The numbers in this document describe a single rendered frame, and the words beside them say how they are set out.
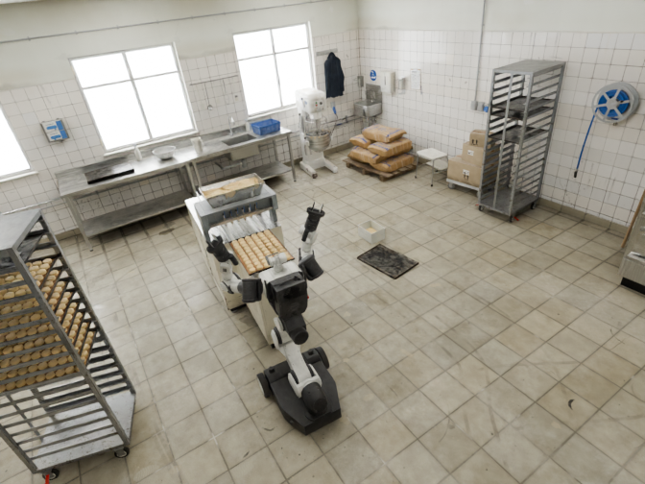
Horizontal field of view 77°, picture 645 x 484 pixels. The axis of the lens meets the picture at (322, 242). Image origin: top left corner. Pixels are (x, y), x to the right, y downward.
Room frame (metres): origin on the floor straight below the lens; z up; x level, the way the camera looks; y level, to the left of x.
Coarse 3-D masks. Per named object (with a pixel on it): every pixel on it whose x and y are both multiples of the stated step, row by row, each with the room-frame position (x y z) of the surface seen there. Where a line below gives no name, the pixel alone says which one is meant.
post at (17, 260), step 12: (12, 252) 1.81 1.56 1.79; (24, 264) 1.83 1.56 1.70; (24, 276) 1.81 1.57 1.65; (36, 288) 1.82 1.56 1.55; (36, 300) 1.81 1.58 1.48; (48, 312) 1.81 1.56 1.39; (60, 336) 1.81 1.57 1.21; (72, 348) 1.82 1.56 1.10; (84, 372) 1.81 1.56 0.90; (96, 384) 1.84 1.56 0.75; (96, 396) 1.81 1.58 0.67; (108, 408) 1.82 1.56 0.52; (120, 432) 1.81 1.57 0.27
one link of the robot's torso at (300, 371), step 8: (272, 336) 2.32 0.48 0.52; (288, 344) 2.27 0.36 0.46; (288, 352) 2.22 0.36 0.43; (296, 352) 2.22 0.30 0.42; (288, 360) 2.20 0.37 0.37; (296, 360) 2.17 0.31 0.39; (296, 368) 2.12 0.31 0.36; (304, 368) 2.12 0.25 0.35; (296, 376) 2.06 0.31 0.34; (304, 376) 2.06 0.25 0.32; (312, 376) 2.07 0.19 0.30
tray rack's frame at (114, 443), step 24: (0, 216) 2.22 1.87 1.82; (24, 216) 2.18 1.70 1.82; (0, 240) 1.90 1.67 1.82; (96, 408) 2.14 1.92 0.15; (120, 408) 2.11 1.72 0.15; (0, 432) 1.67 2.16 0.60; (48, 432) 1.97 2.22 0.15; (72, 432) 1.95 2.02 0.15; (96, 432) 1.92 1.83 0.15; (24, 456) 1.68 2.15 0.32; (48, 456) 1.77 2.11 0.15; (72, 456) 1.75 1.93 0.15
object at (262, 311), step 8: (240, 264) 3.05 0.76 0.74; (240, 272) 3.15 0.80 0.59; (264, 296) 2.69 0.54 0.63; (248, 304) 3.19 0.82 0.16; (256, 304) 2.77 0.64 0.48; (264, 304) 2.68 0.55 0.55; (256, 312) 2.85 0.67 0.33; (264, 312) 2.67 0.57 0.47; (272, 312) 2.70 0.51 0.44; (256, 320) 2.94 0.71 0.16; (264, 320) 2.67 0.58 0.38; (272, 320) 2.69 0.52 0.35; (264, 328) 2.69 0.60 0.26; (272, 328) 2.69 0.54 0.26; (272, 344) 2.71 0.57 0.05
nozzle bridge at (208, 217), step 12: (264, 192) 3.57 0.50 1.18; (204, 204) 3.47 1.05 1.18; (228, 204) 3.41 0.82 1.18; (240, 204) 3.38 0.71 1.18; (252, 204) 3.50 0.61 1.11; (264, 204) 3.54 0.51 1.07; (276, 204) 3.50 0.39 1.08; (204, 216) 3.23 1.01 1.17; (216, 216) 3.36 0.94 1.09; (228, 216) 3.40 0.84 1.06; (240, 216) 3.39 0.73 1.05; (204, 228) 3.22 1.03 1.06
